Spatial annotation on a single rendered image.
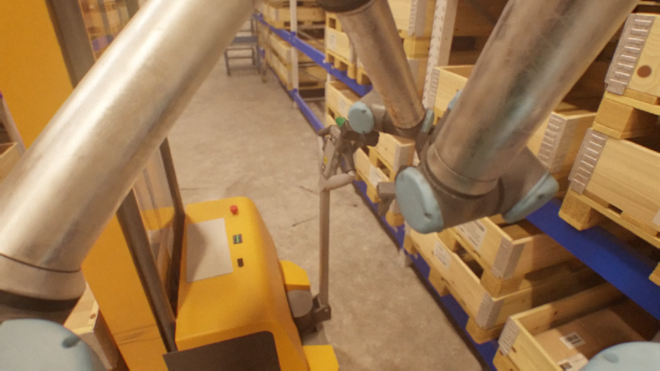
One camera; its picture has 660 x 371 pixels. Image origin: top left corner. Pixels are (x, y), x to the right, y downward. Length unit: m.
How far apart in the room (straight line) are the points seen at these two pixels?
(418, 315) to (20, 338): 2.27
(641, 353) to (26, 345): 0.46
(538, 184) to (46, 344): 0.55
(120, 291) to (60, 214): 0.79
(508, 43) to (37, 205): 0.46
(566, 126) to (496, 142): 1.03
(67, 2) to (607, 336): 2.31
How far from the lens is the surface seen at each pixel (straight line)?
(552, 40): 0.32
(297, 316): 1.83
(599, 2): 0.31
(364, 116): 0.94
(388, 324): 2.38
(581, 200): 1.39
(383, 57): 0.63
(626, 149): 1.28
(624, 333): 2.22
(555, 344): 1.98
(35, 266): 0.44
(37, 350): 0.35
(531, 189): 0.52
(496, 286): 1.79
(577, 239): 1.51
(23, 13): 0.90
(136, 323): 1.30
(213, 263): 1.49
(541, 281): 2.02
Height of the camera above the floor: 1.89
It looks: 28 degrees down
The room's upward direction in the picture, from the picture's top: 1 degrees clockwise
